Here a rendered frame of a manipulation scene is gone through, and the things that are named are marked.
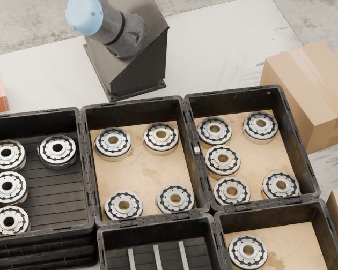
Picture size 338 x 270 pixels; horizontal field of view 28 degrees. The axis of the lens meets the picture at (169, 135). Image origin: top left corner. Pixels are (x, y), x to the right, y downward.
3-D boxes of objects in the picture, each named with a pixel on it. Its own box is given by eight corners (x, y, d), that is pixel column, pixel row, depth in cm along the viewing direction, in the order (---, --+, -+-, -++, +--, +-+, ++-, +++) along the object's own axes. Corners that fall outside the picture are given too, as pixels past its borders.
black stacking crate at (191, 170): (82, 131, 202) (80, 107, 192) (179, 120, 206) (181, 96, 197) (98, 248, 178) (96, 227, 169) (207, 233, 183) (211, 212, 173)
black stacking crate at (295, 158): (181, 120, 206) (183, 96, 197) (273, 109, 210) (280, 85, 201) (208, 233, 183) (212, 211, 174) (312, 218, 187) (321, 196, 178)
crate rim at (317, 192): (182, 99, 198) (182, 94, 196) (279, 88, 202) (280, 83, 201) (211, 216, 175) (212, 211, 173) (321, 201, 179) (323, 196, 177)
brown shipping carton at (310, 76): (361, 135, 219) (375, 104, 206) (303, 156, 213) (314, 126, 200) (312, 72, 235) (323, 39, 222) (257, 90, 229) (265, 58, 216)
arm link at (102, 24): (98, 52, 207) (66, 36, 196) (89, 19, 213) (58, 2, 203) (126, 30, 201) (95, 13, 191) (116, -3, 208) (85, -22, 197)
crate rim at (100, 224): (80, 111, 194) (79, 105, 192) (182, 99, 198) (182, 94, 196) (96, 232, 171) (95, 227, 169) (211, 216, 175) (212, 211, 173)
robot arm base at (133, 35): (107, 31, 221) (86, 20, 214) (140, 6, 214) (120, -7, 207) (116, 68, 214) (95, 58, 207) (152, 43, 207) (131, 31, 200)
